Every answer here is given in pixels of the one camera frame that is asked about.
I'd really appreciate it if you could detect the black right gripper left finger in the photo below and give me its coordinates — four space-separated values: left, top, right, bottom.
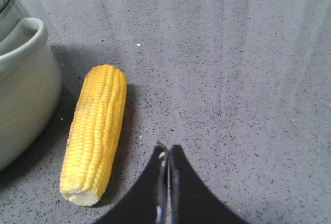
95 143 168 224

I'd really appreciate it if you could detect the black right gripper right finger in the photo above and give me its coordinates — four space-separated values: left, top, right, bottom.
169 145 246 223

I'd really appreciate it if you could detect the yellow corn cob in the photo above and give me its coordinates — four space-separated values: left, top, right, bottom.
60 65 127 206

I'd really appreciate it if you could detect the glass pot lid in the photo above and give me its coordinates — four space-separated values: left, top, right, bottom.
1 0 31 41

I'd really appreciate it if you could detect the pale green electric pot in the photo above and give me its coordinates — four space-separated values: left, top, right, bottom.
1 18 62 169

